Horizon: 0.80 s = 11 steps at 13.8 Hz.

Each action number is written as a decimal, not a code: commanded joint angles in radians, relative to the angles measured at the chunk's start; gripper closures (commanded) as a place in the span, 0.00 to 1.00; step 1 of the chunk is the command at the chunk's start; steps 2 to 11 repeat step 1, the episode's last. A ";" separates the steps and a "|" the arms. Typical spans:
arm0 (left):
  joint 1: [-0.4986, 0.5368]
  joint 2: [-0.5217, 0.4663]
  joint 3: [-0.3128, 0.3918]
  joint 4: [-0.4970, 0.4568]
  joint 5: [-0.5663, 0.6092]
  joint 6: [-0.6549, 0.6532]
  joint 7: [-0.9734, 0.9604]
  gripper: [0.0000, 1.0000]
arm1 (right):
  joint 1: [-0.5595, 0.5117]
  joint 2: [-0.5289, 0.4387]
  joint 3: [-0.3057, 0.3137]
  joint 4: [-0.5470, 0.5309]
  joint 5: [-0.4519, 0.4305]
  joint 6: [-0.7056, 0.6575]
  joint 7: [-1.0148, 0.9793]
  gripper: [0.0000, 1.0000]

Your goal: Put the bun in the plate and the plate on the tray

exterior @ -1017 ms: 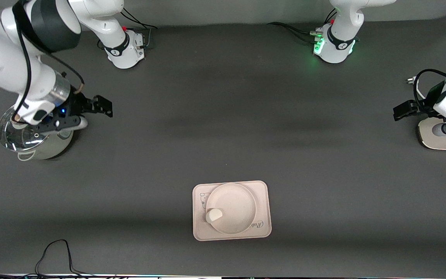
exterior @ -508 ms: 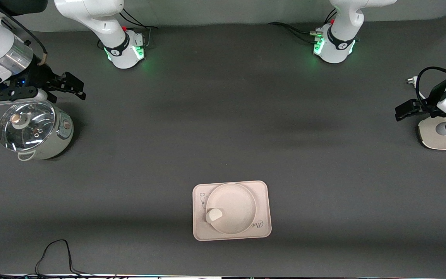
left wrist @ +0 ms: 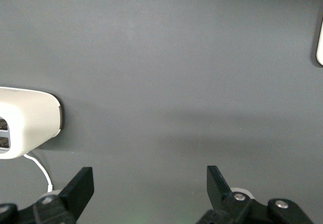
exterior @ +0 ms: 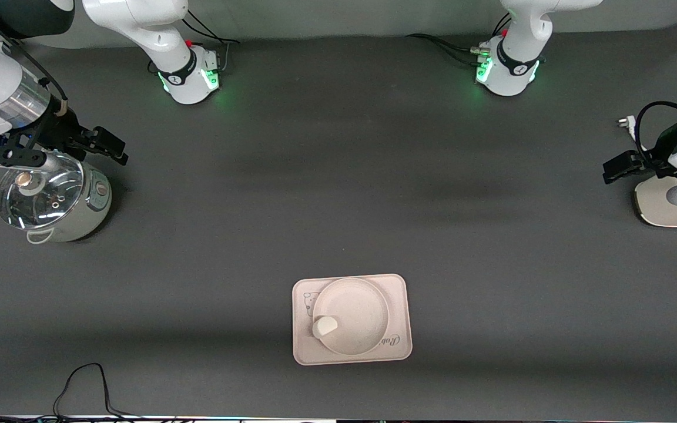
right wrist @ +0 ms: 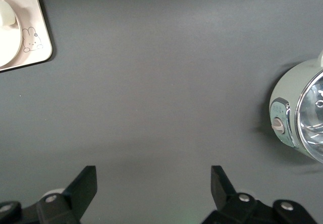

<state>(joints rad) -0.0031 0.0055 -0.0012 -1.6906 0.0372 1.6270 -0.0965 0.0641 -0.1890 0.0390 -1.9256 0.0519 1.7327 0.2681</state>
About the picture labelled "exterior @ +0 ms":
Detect black left arm base cables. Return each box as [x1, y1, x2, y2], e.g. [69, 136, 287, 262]
[405, 12, 513, 66]

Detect white bun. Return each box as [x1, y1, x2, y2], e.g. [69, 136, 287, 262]
[312, 315, 340, 340]

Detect round beige plate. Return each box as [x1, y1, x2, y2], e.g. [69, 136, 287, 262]
[312, 277, 391, 356]

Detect steel pot with glass lid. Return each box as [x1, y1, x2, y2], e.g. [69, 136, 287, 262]
[0, 150, 113, 245]

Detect cream toaster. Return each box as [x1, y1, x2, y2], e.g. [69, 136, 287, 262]
[634, 174, 677, 229]

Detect black right arm base cables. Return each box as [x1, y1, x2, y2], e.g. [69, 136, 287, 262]
[181, 9, 240, 72]

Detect beige rectangular tray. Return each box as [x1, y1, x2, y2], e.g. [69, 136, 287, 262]
[292, 274, 414, 366]

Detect white toaster power cord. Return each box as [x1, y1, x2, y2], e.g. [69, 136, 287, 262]
[617, 116, 645, 147]

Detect thin black floor cable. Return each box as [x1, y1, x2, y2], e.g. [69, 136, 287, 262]
[0, 363, 157, 423]

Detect black arm base cables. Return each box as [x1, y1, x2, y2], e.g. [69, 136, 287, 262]
[405, 12, 513, 66]
[181, 9, 240, 72]

